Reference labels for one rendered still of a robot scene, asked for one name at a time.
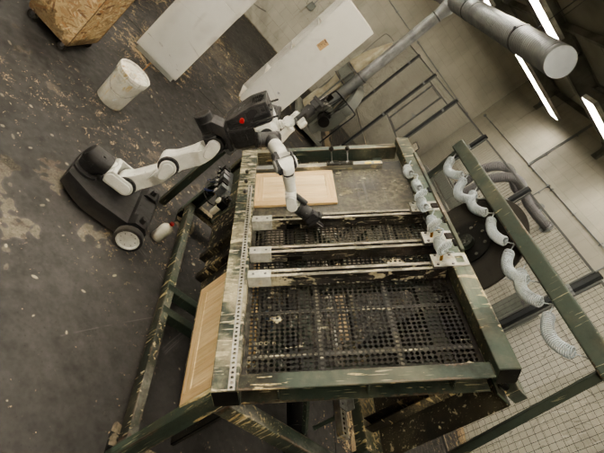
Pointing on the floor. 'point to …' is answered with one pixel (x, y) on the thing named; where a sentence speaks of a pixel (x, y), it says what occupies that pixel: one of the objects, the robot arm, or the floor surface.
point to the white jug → (162, 232)
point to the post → (188, 180)
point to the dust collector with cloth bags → (349, 84)
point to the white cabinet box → (310, 54)
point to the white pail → (123, 84)
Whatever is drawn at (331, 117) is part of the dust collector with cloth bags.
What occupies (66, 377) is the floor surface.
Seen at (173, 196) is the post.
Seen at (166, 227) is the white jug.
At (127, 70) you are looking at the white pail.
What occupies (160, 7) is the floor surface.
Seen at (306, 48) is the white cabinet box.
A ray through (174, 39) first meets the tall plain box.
